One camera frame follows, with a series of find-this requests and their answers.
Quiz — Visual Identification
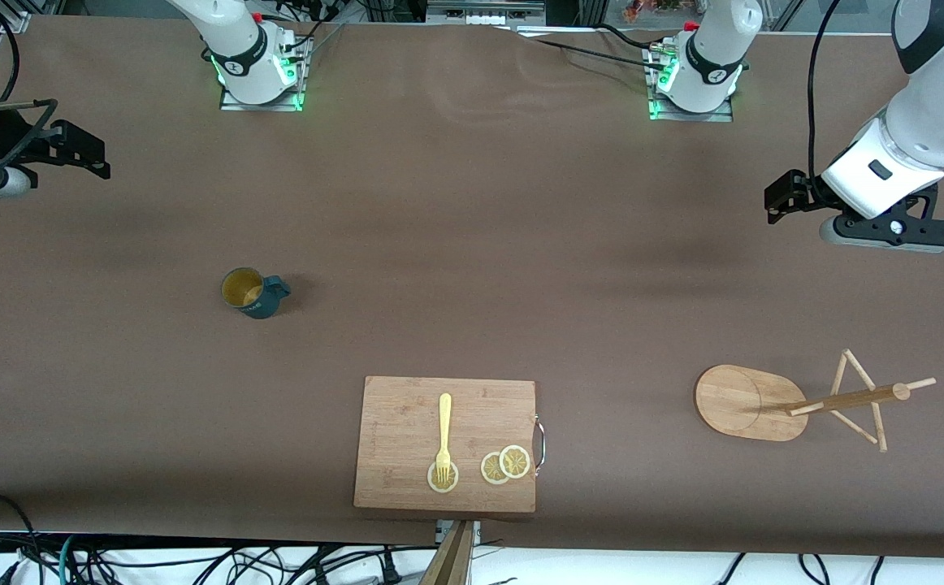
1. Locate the yellow plastic fork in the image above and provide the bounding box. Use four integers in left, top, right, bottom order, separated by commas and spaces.
435, 393, 453, 485

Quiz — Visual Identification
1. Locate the wooden mug rack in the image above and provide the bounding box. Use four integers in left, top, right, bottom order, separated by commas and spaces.
694, 349, 938, 453

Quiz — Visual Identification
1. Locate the grey power strip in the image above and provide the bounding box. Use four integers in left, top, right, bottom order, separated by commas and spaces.
427, 0, 546, 26

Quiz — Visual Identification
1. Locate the short black table cable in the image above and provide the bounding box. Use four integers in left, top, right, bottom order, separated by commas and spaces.
598, 23, 669, 51

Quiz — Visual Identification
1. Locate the metal post bracket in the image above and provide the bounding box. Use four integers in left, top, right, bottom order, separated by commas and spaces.
435, 520, 482, 545

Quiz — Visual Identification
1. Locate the teal ceramic cup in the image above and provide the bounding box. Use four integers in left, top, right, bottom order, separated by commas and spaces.
220, 266, 292, 320

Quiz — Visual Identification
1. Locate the long black table cable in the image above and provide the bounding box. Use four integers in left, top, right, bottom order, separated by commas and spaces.
513, 28, 669, 72

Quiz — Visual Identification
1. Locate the wooden post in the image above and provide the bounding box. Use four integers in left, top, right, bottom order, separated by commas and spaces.
419, 520, 474, 585

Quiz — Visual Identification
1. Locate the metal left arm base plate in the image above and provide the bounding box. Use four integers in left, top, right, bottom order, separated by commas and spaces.
645, 41, 735, 124

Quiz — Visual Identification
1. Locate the grey thin cable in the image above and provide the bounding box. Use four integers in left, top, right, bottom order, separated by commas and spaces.
306, 23, 348, 59

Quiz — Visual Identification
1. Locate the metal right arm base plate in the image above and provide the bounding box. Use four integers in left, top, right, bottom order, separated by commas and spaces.
219, 32, 312, 112

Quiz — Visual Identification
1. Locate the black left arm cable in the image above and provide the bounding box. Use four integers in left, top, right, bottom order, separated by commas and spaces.
805, 0, 844, 178

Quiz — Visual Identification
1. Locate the bamboo cutting board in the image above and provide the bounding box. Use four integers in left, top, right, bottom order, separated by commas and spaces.
353, 375, 538, 514

